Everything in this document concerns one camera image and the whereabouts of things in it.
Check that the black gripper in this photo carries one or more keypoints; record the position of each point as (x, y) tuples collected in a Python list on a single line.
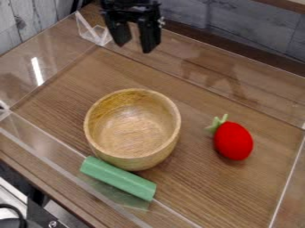
[(139, 11)]

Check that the red plush strawberry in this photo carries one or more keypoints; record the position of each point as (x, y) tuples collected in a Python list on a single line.
[(231, 139)]

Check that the clear acrylic corner bracket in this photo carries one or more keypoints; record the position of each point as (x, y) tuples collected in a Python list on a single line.
[(93, 34)]

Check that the black metal bracket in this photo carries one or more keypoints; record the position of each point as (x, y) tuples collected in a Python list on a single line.
[(39, 218)]

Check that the green rectangular block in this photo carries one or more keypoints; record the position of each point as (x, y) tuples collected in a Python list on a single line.
[(119, 178)]

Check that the wooden bowl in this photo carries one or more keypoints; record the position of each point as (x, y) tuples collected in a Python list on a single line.
[(131, 128)]

